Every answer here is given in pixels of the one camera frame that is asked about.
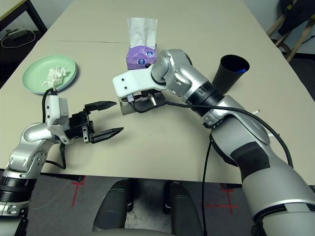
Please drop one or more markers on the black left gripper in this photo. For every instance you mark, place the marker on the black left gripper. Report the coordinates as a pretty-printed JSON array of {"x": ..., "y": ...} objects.
[{"x": 78, "y": 125}]

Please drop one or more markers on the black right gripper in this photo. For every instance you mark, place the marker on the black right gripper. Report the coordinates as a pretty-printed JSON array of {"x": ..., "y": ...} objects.
[{"x": 152, "y": 96}]

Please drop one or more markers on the grey glasses case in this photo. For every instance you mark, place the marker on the grey glasses case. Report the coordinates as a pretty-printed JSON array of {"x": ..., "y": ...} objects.
[{"x": 126, "y": 109}]

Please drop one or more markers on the light green plate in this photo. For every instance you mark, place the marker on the light green plate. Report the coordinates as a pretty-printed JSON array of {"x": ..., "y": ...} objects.
[{"x": 37, "y": 71}]

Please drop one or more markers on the white pen blue cap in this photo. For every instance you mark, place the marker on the white pen blue cap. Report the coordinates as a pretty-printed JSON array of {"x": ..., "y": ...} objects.
[{"x": 272, "y": 135}]

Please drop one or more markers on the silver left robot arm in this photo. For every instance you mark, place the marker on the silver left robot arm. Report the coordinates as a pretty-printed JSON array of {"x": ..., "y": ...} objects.
[{"x": 29, "y": 132}]

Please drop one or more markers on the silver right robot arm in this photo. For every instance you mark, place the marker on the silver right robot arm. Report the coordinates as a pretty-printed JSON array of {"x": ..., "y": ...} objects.
[{"x": 221, "y": 115}]

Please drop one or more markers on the purple tissue pack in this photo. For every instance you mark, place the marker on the purple tissue pack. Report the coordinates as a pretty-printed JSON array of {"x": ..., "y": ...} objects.
[{"x": 137, "y": 56}]

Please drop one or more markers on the white tissue sheet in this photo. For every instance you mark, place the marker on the white tissue sheet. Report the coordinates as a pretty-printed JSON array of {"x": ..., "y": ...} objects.
[{"x": 141, "y": 32}]

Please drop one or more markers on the black cup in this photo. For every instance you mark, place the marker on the black cup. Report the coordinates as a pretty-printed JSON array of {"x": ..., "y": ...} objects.
[{"x": 229, "y": 73}]

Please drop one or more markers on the grey robot left leg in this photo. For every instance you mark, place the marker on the grey robot left leg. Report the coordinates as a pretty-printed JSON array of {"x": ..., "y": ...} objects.
[{"x": 113, "y": 206}]

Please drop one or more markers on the grey robot leg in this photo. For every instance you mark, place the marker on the grey robot leg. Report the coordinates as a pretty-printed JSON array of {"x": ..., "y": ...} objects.
[
  {"x": 113, "y": 206},
  {"x": 183, "y": 211}
]

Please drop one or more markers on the blue marker pen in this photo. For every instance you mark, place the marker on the blue marker pen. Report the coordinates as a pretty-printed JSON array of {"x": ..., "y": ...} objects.
[{"x": 240, "y": 71}]

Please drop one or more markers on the white pen black cap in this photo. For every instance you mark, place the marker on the white pen black cap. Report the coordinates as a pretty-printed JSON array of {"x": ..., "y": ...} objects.
[{"x": 257, "y": 111}]

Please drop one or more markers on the grey robot torso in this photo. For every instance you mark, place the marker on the grey robot torso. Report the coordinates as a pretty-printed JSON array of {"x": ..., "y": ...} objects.
[{"x": 130, "y": 233}]

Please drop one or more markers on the grey robot right leg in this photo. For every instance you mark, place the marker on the grey robot right leg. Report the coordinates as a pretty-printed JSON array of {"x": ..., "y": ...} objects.
[{"x": 183, "y": 211}]

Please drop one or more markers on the grey power strip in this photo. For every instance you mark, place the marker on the grey power strip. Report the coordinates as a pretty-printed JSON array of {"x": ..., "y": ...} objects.
[{"x": 16, "y": 34}]

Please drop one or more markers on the wooden side table black legs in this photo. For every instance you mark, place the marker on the wooden side table black legs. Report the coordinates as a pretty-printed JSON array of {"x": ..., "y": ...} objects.
[{"x": 34, "y": 17}]

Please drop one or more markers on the wooden stool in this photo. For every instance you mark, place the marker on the wooden stool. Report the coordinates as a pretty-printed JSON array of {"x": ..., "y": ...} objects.
[{"x": 299, "y": 41}]

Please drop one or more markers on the yellow-green cushion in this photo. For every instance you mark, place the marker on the yellow-green cushion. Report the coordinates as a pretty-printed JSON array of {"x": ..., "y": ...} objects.
[{"x": 287, "y": 9}]

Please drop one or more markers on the black jacket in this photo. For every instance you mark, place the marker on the black jacket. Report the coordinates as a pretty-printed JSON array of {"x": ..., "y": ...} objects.
[{"x": 295, "y": 22}]

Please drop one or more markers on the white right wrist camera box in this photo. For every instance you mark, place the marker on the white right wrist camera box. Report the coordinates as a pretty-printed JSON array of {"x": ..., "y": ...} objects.
[{"x": 133, "y": 81}]

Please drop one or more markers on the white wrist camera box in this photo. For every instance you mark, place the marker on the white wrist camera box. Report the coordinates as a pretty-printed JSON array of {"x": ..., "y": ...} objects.
[
  {"x": 53, "y": 110},
  {"x": 133, "y": 81}
]

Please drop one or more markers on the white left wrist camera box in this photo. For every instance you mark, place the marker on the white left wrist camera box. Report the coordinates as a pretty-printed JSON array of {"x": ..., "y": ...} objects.
[{"x": 53, "y": 110}]

